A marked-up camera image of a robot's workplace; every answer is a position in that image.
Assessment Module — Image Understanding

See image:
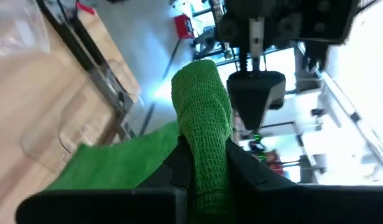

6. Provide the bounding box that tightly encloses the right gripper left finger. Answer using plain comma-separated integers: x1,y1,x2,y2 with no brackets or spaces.
16,134,197,224

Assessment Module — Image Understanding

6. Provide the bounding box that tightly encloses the light green bandage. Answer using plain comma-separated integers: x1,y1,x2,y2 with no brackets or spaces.
47,58,238,224

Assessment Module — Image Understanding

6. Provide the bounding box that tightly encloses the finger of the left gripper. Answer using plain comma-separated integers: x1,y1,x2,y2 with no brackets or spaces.
226,70,287,131

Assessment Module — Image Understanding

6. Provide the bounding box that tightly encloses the red and black battery box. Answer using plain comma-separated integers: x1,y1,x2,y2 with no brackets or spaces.
174,14,195,40

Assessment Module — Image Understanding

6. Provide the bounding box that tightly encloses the black metal table frame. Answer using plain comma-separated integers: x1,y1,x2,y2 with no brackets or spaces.
35,0,136,144

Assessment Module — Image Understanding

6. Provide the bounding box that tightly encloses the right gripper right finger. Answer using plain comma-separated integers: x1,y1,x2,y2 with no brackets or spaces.
225,138,383,224

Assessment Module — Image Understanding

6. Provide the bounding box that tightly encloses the clear plastic bag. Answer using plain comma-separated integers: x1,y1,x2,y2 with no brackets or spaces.
0,0,51,60

